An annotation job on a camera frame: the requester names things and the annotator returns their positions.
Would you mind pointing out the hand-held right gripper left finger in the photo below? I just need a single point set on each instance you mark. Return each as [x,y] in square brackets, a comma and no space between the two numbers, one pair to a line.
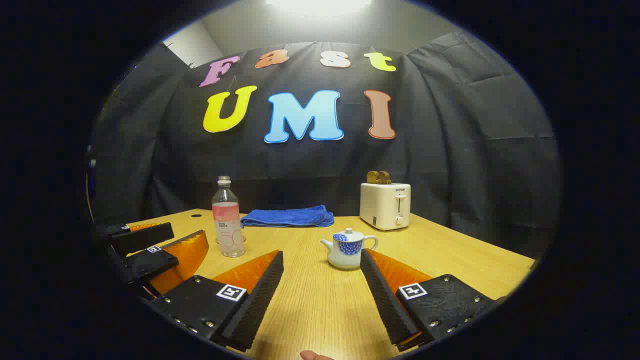
[260,305]

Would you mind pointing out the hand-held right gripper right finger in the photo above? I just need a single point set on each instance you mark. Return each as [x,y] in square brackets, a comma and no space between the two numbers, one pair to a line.
[385,300]

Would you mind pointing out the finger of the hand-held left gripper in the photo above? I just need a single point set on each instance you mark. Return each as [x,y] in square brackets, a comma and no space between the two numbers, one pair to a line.
[145,237]
[150,262]

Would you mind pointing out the white blue-flowered teacup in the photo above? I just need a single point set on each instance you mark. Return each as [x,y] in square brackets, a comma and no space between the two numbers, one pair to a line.
[347,257]

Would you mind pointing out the clear water bottle pink label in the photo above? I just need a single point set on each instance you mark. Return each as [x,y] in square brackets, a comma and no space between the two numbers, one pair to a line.
[227,225]

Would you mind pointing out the blue folded towel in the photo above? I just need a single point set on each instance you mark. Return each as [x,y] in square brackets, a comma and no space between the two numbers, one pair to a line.
[287,217]

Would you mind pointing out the cream white toaster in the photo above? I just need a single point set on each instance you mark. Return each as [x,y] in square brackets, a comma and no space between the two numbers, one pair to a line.
[382,207]

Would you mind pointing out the brown toast slice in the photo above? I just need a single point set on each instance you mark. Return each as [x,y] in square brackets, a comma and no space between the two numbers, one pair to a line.
[373,177]
[385,178]

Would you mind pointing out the bright ceiling light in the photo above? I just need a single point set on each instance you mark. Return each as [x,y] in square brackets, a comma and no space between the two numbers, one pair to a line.
[320,2]

